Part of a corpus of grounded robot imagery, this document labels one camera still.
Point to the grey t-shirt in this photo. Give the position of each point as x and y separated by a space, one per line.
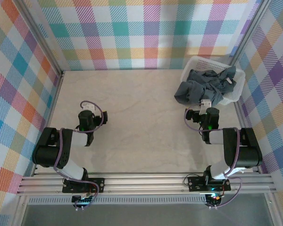
191 89

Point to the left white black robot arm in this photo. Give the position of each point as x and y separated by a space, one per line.
49 153

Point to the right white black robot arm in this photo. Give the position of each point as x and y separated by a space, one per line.
250 153

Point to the white perforated plastic basket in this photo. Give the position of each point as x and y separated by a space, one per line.
202 63

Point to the left controller board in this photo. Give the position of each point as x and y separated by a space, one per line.
81 199

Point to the controller board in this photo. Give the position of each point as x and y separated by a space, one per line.
81 199
213 199

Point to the right controller board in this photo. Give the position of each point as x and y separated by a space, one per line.
213 199

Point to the grey metal panel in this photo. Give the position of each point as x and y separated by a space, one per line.
143 216

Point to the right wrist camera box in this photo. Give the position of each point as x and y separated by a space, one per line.
206 102

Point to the aluminium table side rail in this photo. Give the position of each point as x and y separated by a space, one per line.
57 94
238 110

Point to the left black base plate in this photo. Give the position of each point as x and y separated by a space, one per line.
99 183

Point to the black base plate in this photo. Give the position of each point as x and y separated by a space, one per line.
99 183
195 183

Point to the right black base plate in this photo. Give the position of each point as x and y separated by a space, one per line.
195 183

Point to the aluminium mounting rail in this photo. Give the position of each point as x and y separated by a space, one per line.
143 183

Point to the aluminium frame post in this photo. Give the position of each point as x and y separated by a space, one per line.
42 40
250 30

